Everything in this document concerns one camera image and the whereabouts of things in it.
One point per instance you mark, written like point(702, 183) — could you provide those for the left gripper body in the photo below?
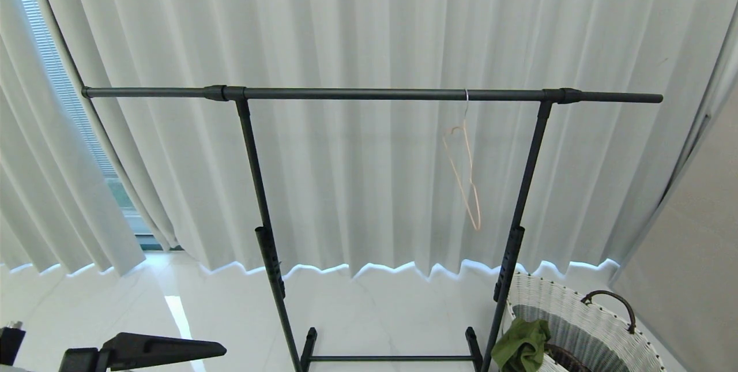
point(81, 361)

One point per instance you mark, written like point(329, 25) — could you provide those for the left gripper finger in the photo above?
point(167, 352)

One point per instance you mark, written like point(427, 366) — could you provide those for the black clothes rack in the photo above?
point(375, 94)

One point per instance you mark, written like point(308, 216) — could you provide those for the pink clothes hanger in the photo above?
point(469, 158)

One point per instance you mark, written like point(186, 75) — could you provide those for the white laundry basket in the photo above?
point(582, 326)

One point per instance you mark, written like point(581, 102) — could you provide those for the window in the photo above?
point(60, 81)

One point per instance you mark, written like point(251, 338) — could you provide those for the green garment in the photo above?
point(522, 346)

